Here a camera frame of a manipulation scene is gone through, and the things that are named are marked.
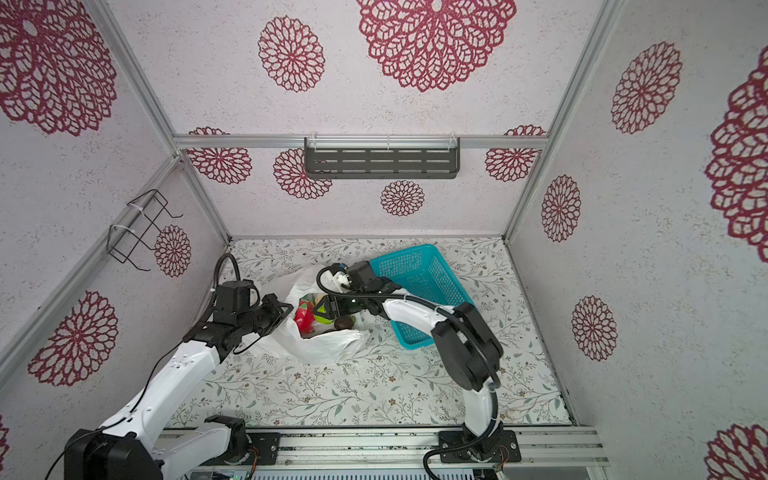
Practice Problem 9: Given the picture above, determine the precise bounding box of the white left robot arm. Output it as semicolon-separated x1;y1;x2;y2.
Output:
63;294;293;479

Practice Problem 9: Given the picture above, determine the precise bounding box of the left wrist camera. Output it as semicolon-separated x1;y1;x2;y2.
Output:
214;279;256;323

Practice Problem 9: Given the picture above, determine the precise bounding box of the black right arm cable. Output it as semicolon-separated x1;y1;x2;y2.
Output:
316;262;502;480

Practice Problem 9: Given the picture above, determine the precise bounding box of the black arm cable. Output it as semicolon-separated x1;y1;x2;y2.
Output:
316;262;502;480
41;251;265;480

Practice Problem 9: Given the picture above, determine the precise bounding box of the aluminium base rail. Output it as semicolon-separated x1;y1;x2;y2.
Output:
107;425;610;475

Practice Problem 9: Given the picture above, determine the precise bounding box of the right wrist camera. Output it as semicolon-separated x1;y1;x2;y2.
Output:
329;263;352;293

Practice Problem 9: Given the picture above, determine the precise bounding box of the teal plastic basket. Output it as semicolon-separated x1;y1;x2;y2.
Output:
367;244;475;352

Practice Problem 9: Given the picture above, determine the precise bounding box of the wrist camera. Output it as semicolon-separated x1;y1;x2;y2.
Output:
329;263;352;293
214;279;256;323

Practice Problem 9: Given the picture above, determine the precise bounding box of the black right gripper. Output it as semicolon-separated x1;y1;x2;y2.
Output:
314;289;371;319

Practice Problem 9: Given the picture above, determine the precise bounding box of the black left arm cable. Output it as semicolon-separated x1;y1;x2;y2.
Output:
41;251;265;480

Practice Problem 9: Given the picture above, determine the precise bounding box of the dark purple mangosteen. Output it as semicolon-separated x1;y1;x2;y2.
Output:
333;316;355;331

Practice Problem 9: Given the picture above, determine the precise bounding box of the white plastic bag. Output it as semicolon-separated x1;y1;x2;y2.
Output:
241;265;376;365

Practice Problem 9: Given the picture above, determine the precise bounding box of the red dragon fruit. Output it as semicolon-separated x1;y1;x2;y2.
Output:
294;293;315;337

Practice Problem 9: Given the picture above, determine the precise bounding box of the black wire wall rack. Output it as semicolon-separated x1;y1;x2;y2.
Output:
105;188;183;272

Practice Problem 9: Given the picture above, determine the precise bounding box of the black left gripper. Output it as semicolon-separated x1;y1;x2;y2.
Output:
239;293;294;338

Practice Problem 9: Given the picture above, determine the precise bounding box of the dark grey wall shelf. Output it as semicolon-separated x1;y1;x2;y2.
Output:
303;137;461;180

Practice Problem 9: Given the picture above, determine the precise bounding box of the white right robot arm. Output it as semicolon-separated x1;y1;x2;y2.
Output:
315;261;503;446

